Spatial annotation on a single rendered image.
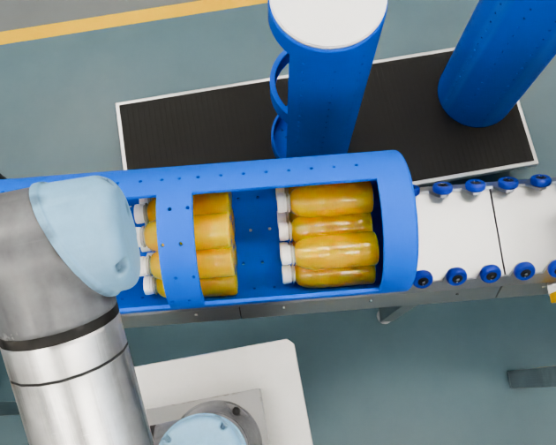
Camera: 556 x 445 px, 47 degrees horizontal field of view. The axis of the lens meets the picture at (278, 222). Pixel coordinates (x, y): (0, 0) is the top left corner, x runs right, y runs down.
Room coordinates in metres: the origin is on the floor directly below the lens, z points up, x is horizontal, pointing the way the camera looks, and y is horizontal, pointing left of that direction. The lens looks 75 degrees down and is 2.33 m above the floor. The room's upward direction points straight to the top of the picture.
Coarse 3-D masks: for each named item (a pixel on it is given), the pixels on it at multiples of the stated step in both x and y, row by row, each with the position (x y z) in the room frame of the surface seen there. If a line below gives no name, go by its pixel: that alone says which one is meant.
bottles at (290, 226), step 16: (288, 224) 0.34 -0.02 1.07; (304, 224) 0.34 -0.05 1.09; (320, 224) 0.34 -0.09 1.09; (336, 224) 0.34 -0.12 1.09; (352, 224) 0.34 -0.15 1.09; (368, 224) 0.34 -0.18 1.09; (288, 272) 0.25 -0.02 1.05; (304, 272) 0.24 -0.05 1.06; (320, 272) 0.24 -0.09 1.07; (336, 272) 0.24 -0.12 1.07; (352, 272) 0.24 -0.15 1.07; (368, 272) 0.24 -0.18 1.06; (144, 288) 0.21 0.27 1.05; (160, 288) 0.21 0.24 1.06; (208, 288) 0.21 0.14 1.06; (224, 288) 0.21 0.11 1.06; (320, 288) 0.22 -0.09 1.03
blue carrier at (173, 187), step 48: (144, 192) 0.36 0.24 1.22; (192, 192) 0.36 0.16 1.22; (240, 192) 0.43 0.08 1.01; (384, 192) 0.36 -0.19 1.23; (192, 240) 0.27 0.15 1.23; (240, 240) 0.34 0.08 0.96; (288, 240) 0.34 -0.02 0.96; (384, 240) 0.27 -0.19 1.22; (192, 288) 0.19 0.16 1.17; (240, 288) 0.22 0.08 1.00; (288, 288) 0.22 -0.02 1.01; (336, 288) 0.22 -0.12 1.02; (384, 288) 0.20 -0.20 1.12
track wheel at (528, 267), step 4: (520, 264) 0.28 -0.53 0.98; (524, 264) 0.28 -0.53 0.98; (528, 264) 0.28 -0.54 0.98; (532, 264) 0.28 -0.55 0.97; (516, 268) 0.27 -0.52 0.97; (520, 268) 0.27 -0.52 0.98; (524, 268) 0.27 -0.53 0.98; (528, 268) 0.27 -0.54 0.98; (532, 268) 0.27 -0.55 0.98; (516, 272) 0.26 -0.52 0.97; (520, 272) 0.26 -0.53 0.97; (524, 272) 0.26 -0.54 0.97; (528, 272) 0.26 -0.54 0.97; (532, 272) 0.26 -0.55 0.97; (516, 276) 0.25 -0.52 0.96; (520, 276) 0.25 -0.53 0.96; (524, 276) 0.25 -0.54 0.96; (528, 276) 0.25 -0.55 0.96
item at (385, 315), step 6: (390, 306) 0.28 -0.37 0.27; (396, 306) 0.27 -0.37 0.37; (402, 306) 0.26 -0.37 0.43; (408, 306) 0.26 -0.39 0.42; (414, 306) 0.26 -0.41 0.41; (378, 312) 0.30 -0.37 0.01; (384, 312) 0.28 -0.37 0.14; (390, 312) 0.27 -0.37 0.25; (396, 312) 0.26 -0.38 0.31; (402, 312) 0.26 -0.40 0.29; (378, 318) 0.28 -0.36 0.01; (384, 318) 0.26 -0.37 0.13; (390, 318) 0.26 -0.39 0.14; (396, 318) 0.26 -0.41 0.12
